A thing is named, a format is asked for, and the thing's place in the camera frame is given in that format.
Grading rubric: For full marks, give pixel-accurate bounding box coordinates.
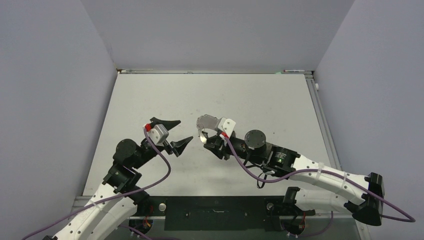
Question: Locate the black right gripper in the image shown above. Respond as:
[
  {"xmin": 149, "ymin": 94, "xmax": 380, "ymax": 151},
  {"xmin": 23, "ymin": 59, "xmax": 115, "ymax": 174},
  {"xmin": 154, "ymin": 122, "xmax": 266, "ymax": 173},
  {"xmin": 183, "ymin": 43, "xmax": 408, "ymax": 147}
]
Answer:
[{"xmin": 205, "ymin": 132, "xmax": 263, "ymax": 165}]

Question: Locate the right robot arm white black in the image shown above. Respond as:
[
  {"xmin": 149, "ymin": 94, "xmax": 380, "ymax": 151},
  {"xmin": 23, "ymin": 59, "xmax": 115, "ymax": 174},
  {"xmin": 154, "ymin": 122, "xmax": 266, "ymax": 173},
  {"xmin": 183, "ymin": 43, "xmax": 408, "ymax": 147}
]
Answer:
[{"xmin": 199, "ymin": 129, "xmax": 385, "ymax": 226}]

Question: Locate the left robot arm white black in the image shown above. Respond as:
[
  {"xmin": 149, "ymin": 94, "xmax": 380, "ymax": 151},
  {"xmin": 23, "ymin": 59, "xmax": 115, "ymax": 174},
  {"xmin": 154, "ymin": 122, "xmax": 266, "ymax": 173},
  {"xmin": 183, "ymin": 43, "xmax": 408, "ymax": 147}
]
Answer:
[{"xmin": 44, "ymin": 117, "xmax": 193, "ymax": 240}]

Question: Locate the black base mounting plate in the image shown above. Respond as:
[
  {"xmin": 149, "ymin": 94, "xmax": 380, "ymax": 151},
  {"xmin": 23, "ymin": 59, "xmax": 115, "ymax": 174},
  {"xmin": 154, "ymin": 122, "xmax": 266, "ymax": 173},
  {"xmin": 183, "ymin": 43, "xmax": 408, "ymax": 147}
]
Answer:
[{"xmin": 129, "ymin": 196, "xmax": 316, "ymax": 234}]

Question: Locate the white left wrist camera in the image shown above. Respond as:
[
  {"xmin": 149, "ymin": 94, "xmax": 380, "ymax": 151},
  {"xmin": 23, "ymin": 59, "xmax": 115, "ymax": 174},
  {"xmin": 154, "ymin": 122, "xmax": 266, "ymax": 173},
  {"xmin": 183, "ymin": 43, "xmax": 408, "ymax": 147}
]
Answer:
[{"xmin": 144, "ymin": 123, "xmax": 169, "ymax": 147}]

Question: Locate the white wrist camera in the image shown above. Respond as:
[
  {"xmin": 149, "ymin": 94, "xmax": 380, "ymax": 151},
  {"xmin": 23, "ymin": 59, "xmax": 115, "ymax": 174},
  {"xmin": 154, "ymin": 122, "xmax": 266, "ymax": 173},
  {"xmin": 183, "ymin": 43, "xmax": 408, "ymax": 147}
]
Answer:
[
  {"xmin": 215, "ymin": 117, "xmax": 236, "ymax": 137},
  {"xmin": 144, "ymin": 123, "xmax": 169, "ymax": 147}
]

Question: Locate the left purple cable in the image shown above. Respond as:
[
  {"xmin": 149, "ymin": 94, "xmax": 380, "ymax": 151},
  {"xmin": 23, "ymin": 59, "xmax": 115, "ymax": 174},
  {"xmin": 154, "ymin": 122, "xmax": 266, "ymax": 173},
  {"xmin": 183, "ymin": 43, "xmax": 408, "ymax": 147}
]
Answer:
[{"xmin": 21, "ymin": 127, "xmax": 172, "ymax": 240}]

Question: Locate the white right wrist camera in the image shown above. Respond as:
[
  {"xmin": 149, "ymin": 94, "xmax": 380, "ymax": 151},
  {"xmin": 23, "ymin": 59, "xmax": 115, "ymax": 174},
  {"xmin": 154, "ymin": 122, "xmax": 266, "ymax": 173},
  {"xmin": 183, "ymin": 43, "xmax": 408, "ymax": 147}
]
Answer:
[{"xmin": 215, "ymin": 117, "xmax": 236, "ymax": 137}]

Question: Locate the aluminium frame rail back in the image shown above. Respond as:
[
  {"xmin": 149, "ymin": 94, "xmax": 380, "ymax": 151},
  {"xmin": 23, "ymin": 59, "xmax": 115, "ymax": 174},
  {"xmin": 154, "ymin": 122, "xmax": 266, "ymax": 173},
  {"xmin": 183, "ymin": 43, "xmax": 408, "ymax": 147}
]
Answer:
[{"xmin": 117, "ymin": 69, "xmax": 313, "ymax": 75}]

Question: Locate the aluminium frame rail right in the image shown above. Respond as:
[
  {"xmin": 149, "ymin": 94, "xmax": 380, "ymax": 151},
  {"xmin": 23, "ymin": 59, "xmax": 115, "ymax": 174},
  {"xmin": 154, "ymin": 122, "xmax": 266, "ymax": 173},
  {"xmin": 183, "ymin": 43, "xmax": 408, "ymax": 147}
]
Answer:
[{"xmin": 305, "ymin": 72, "xmax": 342, "ymax": 170}]

